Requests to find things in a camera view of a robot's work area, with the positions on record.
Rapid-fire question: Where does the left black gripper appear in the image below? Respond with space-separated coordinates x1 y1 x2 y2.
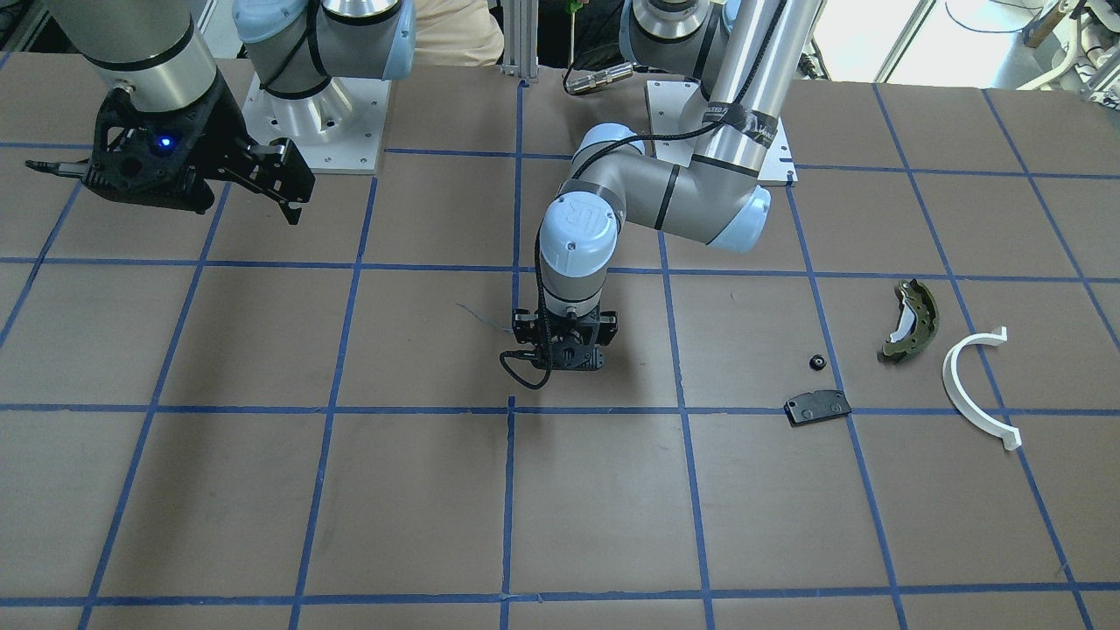
512 306 619 371

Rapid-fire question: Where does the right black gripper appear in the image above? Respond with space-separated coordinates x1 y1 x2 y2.
83 75 316 226

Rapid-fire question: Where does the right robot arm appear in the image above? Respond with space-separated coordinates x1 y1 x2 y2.
25 1 417 226

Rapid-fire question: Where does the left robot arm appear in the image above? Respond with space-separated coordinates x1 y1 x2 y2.
500 1 820 376

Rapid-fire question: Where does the black brake pad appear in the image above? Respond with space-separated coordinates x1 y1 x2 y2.
783 389 852 427

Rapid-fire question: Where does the brown mat with blue grid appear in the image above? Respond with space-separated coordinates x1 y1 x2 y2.
3 53 1117 629

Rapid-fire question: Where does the green brake shoe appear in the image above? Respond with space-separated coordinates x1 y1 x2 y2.
878 278 939 364

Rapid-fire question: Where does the aluminium frame post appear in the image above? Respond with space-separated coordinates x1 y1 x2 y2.
500 0 539 83

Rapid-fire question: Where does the white curved plastic bracket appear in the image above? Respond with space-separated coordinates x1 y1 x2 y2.
941 326 1023 452

